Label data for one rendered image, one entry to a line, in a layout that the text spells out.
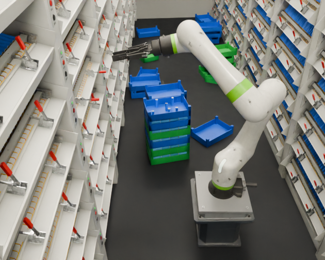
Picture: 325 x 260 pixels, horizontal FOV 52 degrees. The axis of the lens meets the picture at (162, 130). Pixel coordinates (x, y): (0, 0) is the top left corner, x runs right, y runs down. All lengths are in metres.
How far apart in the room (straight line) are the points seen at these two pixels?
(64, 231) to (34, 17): 0.71
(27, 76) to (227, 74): 0.81
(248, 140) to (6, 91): 1.22
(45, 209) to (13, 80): 0.40
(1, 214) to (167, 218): 1.48
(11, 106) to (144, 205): 1.58
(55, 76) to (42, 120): 0.18
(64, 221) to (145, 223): 0.97
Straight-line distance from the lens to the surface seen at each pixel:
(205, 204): 1.81
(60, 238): 1.24
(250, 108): 1.41
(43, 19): 1.09
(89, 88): 1.63
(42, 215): 1.06
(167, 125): 2.33
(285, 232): 2.23
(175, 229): 2.14
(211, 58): 1.44
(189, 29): 1.46
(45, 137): 1.02
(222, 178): 1.74
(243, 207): 1.84
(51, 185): 1.14
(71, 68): 1.39
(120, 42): 3.13
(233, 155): 1.72
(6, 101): 0.84
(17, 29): 1.12
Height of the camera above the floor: 1.71
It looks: 36 degrees down
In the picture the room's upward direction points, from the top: 2 degrees counter-clockwise
